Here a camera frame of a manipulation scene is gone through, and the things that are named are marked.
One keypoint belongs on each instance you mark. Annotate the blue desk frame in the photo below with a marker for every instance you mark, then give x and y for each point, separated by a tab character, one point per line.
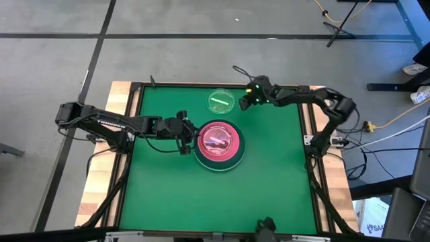
411	27

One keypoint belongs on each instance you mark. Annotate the grey laptop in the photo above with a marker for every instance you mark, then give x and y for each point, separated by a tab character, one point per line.
421	161

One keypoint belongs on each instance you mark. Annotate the black aluminium table frame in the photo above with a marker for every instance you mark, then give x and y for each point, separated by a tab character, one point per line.
184	84

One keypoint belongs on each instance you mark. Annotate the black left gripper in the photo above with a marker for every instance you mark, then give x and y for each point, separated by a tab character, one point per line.
183	132

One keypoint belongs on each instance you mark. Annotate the person's leg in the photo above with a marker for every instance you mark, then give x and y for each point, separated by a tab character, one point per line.
423	57

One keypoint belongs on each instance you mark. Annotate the large light green plate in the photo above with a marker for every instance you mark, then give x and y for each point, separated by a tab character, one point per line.
218	170

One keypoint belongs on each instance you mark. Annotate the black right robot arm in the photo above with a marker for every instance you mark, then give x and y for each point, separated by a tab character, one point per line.
302	97

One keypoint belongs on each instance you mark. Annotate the grey chair leg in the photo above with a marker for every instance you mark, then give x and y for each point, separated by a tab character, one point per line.
11	150

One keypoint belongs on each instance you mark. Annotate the pink transparent small dish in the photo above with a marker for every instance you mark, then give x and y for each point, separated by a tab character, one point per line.
221	132

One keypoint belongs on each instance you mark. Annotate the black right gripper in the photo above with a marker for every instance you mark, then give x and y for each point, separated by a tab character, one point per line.
261	91

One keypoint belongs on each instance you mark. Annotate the black tripod stand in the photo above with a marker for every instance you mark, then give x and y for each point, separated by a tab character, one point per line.
337	30

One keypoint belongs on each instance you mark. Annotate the person's white shoe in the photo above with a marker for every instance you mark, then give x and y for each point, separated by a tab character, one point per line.
420	95
414	69

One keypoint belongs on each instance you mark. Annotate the green table mat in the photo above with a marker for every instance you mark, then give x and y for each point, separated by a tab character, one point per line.
168	195

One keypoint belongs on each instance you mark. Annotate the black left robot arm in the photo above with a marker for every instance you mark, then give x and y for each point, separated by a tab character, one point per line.
111	122

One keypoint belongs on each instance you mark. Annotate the pink plastic plate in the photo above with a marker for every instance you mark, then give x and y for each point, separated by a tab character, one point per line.
236	148

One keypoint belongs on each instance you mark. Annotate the white cardboard box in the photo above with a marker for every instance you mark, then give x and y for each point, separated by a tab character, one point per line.
373	216

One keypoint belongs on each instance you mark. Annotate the black rig beam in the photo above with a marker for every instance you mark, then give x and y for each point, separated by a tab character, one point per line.
50	235

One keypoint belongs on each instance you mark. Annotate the dark grey box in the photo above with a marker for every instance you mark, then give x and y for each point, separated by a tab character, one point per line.
399	215

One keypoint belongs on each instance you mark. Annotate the clear green small dish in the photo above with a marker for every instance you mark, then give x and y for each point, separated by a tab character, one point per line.
220	108

